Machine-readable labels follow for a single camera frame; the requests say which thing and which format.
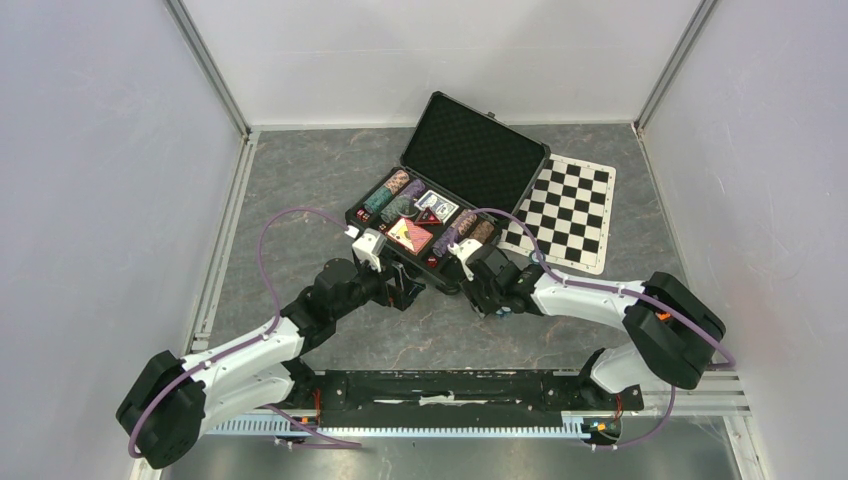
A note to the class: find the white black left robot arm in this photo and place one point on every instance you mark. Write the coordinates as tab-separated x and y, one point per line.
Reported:
174	401

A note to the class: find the black red all-in triangle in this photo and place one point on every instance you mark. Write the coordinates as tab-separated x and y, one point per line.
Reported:
427	218

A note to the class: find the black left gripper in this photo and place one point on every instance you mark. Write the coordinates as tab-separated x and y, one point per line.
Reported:
402	293

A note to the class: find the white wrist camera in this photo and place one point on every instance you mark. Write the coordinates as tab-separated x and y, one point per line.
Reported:
464	249
367	247

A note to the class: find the clear dealer button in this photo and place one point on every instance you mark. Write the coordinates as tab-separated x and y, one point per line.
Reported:
408	210

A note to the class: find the teal poker chip stack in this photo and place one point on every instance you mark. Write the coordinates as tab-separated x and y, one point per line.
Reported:
376	201

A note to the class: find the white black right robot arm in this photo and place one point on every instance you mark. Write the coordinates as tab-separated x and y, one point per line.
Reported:
672	335

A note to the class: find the black poker case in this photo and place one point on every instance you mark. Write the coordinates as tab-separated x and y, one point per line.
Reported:
474	160

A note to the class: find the purple poker chip stack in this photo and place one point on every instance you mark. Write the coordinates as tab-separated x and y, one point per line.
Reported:
413	191

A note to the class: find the brown poker chip stack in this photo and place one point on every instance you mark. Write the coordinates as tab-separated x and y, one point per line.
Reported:
482	232

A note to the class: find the black white chessboard mat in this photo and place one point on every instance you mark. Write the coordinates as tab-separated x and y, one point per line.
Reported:
568	211

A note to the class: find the green yellow blue chip stack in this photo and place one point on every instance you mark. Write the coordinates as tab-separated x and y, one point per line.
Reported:
390	212

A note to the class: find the blue playing card deck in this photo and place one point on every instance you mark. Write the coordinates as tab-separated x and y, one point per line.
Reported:
440	205

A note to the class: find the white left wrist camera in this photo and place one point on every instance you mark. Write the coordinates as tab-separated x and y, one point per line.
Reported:
367	247

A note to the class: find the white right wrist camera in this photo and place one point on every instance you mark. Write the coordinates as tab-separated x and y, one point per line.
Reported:
464	249

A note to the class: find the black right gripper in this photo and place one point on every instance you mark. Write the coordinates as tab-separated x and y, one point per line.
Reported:
470	288

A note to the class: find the red playing card deck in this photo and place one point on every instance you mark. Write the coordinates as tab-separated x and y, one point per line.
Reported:
409	236

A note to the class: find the pink poker chip stack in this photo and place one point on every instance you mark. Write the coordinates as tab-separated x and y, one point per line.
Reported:
397	181

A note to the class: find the orange blue poker chip stack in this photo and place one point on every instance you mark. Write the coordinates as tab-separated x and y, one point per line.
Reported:
464	221

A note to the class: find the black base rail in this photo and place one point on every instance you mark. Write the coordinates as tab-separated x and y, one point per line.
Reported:
453	398

